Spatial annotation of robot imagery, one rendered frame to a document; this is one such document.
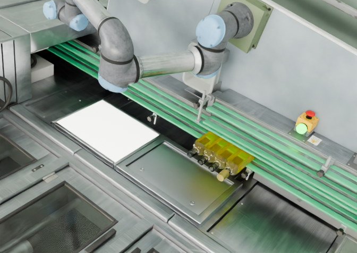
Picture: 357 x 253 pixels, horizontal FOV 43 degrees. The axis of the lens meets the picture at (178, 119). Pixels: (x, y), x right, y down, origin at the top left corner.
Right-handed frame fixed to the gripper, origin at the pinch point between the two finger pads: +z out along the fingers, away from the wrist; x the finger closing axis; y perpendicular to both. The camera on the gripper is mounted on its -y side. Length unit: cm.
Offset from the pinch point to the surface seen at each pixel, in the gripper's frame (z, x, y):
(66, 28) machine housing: -5.5, 26.9, 20.1
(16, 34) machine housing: -34.3, 23.8, 22.1
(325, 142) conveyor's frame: 17, 10, -117
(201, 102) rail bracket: -1, 18, -64
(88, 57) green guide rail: 1.8, 40.2, 8.2
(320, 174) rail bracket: -5, 9, -123
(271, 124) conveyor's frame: 10, 13, -94
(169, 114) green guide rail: 4, 39, -48
